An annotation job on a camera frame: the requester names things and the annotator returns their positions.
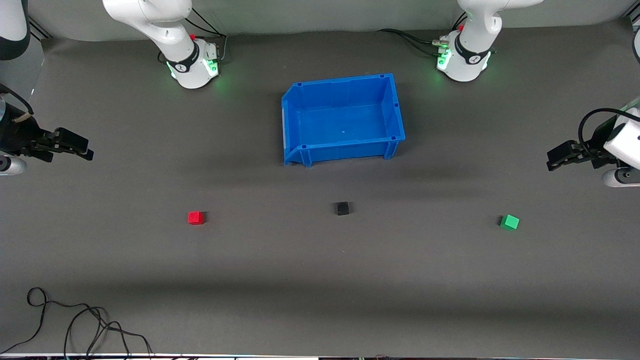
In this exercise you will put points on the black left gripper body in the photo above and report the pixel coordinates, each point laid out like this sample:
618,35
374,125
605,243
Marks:
594,148

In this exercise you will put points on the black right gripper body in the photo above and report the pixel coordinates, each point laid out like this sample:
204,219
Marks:
19,137

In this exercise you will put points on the green cube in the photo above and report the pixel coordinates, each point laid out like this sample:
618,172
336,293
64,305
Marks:
510,222

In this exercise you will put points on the red cube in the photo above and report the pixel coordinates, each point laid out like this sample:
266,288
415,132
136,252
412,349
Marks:
195,218

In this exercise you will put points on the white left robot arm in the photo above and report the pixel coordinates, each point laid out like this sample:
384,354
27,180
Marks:
470,50

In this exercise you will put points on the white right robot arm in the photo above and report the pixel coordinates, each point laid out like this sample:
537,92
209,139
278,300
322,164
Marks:
170,30

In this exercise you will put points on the black cube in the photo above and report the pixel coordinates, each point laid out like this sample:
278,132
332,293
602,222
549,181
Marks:
342,208

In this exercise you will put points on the blue plastic bin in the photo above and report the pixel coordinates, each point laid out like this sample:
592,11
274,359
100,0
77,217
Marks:
345,125

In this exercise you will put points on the dark grey table mat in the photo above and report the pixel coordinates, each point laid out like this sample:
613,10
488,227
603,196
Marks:
320,280

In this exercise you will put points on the aluminium frame rail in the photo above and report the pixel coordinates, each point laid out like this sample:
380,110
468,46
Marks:
39,30

